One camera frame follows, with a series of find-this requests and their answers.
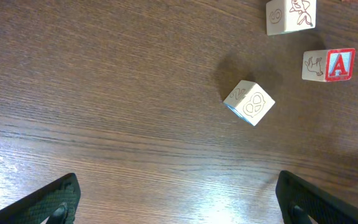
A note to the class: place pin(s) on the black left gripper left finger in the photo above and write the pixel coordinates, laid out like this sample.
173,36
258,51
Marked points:
54,203

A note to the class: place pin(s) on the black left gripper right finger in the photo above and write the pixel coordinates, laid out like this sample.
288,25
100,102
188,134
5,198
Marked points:
303,202

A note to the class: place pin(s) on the wooden pretzel block blue side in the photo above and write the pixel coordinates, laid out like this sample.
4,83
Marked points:
249,101

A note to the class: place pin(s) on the red letter A block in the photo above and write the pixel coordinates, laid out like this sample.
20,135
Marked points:
332,65

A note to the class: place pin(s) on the wooden block green side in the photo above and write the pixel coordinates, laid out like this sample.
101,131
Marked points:
285,16

